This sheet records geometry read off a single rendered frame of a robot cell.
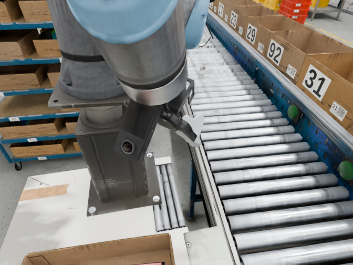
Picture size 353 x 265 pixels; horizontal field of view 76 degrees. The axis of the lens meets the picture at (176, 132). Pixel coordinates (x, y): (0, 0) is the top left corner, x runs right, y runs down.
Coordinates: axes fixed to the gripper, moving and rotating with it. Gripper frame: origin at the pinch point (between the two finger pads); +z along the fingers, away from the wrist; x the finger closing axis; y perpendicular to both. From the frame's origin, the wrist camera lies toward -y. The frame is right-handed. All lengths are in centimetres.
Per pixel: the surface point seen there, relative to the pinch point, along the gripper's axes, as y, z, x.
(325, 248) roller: -4, 34, -53
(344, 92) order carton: 56, 41, -47
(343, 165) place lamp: 27, 44, -56
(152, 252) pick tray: -28.6, 27.7, -6.3
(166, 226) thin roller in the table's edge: -21.0, 33.3, -6.4
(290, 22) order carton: 136, 93, -19
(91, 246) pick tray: -33.1, 18.6, 8.5
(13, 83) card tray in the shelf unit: 4, 73, 125
